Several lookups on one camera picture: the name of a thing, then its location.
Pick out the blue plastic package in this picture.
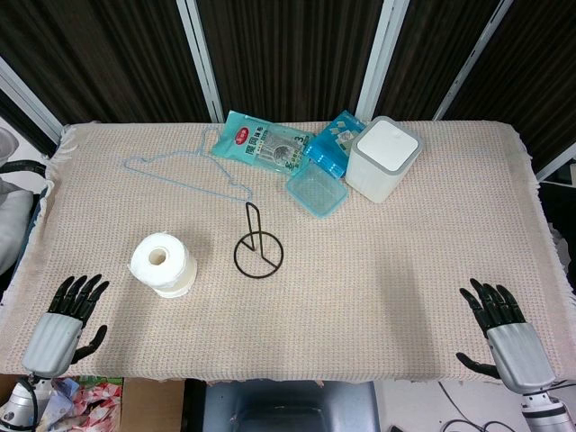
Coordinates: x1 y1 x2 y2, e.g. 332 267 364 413
302 110 367 181

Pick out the beige woven tablecloth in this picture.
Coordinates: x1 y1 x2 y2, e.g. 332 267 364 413
0 120 576 384

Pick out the white folding screen frame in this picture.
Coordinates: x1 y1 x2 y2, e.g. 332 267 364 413
0 0 576 181

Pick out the white toilet paper roll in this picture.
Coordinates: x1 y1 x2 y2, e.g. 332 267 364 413
130 230 199 299

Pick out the teal cloth package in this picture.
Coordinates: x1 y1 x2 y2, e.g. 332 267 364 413
211 110 316 177

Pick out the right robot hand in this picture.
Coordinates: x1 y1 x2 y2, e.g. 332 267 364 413
455 277 556 392

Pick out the dark grey chair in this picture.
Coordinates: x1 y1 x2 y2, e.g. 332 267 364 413
202 380 382 432

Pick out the white square bin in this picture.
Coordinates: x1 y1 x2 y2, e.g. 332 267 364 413
345 115 425 204

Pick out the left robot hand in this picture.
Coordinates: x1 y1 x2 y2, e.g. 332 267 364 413
22 274 111 378

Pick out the black metal holder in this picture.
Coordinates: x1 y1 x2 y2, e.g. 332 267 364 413
233 202 285 279

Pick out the clear blue plastic container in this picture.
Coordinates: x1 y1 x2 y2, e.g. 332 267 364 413
286 162 349 221

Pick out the colourful printed bag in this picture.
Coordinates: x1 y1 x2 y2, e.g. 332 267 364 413
42 376 124 432

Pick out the light blue wire hanger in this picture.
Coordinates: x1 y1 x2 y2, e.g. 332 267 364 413
123 125 254 204

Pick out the brown cardboard box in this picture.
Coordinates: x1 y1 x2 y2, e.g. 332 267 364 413
0 373 186 432

